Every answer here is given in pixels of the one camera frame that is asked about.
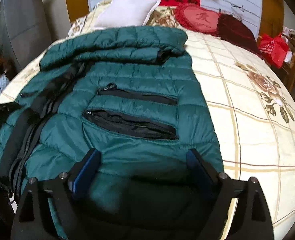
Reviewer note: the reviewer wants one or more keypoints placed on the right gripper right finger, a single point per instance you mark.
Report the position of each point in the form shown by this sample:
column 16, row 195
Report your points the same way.
column 200, row 171

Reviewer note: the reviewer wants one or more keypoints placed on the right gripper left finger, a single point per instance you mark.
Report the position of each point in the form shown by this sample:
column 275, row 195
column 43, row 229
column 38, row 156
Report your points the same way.
column 83, row 173

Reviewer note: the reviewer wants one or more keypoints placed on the floral cream bedspread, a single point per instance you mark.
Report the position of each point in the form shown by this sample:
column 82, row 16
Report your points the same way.
column 254, row 118

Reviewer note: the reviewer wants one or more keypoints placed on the white square pillow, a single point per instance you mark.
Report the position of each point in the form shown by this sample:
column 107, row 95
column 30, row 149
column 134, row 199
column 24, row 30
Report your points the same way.
column 126, row 13

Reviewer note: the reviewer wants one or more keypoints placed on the red heart-shaped cushion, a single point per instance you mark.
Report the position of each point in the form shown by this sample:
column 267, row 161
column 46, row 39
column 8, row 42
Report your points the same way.
column 196, row 18

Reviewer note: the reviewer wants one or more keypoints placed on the dark red velvet cushion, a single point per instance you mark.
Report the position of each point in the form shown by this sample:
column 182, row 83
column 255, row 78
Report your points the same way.
column 234, row 31

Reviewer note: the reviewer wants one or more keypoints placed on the grey wardrobe cabinet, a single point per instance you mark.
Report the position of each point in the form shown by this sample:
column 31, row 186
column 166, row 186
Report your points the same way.
column 24, row 32

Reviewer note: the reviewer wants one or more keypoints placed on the red plastic shopping bag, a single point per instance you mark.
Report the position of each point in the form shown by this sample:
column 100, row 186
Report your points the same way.
column 273, row 49

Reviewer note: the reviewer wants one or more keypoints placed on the dark green puffer jacket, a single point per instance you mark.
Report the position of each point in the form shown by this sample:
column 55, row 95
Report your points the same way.
column 131, row 94

